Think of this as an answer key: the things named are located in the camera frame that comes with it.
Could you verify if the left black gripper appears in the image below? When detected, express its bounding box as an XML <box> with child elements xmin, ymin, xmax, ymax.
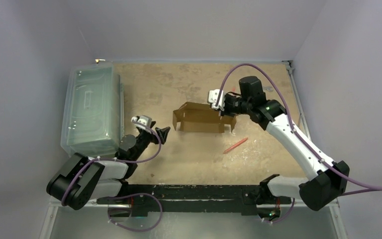
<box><xmin>131</xmin><ymin>120</ymin><xmax>169</xmax><ymax>161</ymax></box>

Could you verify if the brown cardboard box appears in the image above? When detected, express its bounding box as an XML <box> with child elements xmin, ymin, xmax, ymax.
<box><xmin>173</xmin><ymin>102</ymin><xmax>237</xmax><ymax>133</ymax></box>

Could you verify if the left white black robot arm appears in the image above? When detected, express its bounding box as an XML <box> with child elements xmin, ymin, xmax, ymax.
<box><xmin>46</xmin><ymin>126</ymin><xmax>171</xmax><ymax>210</ymax></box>

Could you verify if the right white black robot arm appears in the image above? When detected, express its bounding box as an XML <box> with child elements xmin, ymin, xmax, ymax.
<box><xmin>207</xmin><ymin>76</ymin><xmax>350</xmax><ymax>211</ymax></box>

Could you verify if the silver open-end wrench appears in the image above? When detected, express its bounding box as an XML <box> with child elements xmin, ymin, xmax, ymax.
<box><xmin>264</xmin><ymin>86</ymin><xmax>274</xmax><ymax>92</ymax></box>

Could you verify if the clear plastic storage bin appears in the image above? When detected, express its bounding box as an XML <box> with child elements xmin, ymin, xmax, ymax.
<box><xmin>61</xmin><ymin>62</ymin><xmax>124</xmax><ymax>156</ymax></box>

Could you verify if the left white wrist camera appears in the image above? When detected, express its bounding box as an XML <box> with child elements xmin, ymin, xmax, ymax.
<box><xmin>131</xmin><ymin>115</ymin><xmax>152</xmax><ymax>130</ymax></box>

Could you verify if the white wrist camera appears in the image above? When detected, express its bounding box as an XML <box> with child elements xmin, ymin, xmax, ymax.
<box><xmin>131</xmin><ymin>115</ymin><xmax>152</xmax><ymax>130</ymax></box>
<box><xmin>207</xmin><ymin>89</ymin><xmax>225</xmax><ymax>111</ymax></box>

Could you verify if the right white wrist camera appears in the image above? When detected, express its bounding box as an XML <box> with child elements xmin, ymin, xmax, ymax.
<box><xmin>207</xmin><ymin>89</ymin><xmax>225</xmax><ymax>111</ymax></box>

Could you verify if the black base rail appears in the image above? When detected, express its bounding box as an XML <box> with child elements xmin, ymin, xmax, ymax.
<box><xmin>96</xmin><ymin>184</ymin><xmax>291</xmax><ymax>217</ymax></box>

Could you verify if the aluminium frame rail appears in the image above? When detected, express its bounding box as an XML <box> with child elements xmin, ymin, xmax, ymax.
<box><xmin>39</xmin><ymin>200</ymin><xmax>347</xmax><ymax>239</ymax></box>

